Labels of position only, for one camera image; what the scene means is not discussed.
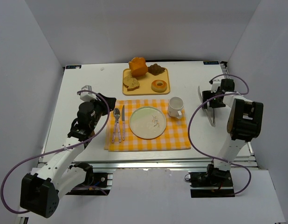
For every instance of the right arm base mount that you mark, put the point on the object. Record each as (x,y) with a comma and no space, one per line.
(213,183)

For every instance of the white mug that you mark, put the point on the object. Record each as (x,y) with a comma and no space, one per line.
(175,107)

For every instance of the orange bread loaf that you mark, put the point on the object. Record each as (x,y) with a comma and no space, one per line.
(138,66)

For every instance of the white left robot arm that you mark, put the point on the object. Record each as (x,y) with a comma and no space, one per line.
(41,192)

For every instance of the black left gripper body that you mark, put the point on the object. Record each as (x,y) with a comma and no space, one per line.
(104,104)

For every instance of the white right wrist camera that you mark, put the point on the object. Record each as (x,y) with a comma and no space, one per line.
(215,84)

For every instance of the silver table knife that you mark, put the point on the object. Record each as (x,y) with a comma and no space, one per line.
(123,122)

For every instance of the silver fork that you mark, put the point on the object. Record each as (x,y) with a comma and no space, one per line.
(118,128)

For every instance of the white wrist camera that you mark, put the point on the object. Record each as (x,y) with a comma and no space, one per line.
(215,84)
(86,93)

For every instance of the glazed donut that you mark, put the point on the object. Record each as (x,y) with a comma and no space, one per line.
(159,86)

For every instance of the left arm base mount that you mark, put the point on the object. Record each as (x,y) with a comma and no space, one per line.
(95,183)

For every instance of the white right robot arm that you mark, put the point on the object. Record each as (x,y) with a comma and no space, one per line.
(243,125)

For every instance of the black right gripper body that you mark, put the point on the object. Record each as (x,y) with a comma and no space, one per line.
(209,99)

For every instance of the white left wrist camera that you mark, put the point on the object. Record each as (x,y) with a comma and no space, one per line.
(86,93)

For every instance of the sliced toast bread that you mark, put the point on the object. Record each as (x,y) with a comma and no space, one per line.
(131,83)

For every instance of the yellow checkered placemat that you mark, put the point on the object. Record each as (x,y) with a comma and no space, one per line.
(174,137)

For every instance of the pale green round plate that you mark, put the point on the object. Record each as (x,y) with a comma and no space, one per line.
(147,122)

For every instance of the metal serving tongs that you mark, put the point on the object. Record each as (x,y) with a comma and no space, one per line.
(209,112)

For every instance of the yellow serving tray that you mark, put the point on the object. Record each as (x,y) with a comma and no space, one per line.
(145,85)

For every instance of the brown chocolate bread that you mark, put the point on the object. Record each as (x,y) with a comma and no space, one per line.
(156,69)

